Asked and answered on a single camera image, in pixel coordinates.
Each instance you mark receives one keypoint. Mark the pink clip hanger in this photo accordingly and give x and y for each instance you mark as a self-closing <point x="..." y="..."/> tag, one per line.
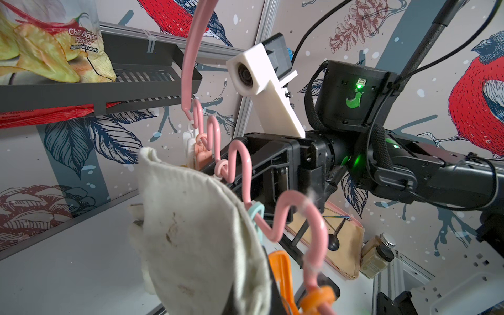
<point x="314" y="257"/>

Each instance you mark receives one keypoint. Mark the dark wall basket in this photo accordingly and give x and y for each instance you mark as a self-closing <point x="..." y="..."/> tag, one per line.
<point x="146" y="64"/>

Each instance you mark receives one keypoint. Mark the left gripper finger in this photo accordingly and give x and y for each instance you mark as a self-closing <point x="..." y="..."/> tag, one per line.
<point x="254" y="290"/>

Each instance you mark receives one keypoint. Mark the black clothes rack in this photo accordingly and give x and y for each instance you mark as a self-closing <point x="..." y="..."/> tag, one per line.
<point x="354" y="101"/>

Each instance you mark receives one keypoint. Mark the glass spice jar silver lid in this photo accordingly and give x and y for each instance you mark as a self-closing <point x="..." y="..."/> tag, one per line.
<point x="382" y="239"/>

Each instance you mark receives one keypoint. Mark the green-striped leather glove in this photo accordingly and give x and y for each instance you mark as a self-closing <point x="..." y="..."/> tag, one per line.
<point x="193" y="224"/>

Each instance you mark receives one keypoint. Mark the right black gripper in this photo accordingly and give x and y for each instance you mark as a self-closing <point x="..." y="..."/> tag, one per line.
<point x="282" y="163"/>

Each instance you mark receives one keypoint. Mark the black ladle spoon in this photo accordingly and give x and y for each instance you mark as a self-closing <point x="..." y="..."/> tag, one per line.
<point x="333" y="241"/>

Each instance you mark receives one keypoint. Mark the glass spice jar dark lid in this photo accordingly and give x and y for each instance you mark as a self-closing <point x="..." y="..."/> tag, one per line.
<point x="376" y="260"/>

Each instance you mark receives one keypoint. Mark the red cassava chips bag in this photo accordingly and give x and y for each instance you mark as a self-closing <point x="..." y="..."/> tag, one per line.
<point x="52" y="41"/>

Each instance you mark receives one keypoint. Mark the tan pink-edged placemat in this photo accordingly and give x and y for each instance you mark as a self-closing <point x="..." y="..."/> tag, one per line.
<point x="345" y="234"/>

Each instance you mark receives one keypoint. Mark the orange clothespin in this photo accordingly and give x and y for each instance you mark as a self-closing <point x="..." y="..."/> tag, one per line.
<point x="294" y="297"/>

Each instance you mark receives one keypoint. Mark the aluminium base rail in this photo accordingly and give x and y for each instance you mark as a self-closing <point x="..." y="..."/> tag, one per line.
<point x="472" y="284"/>

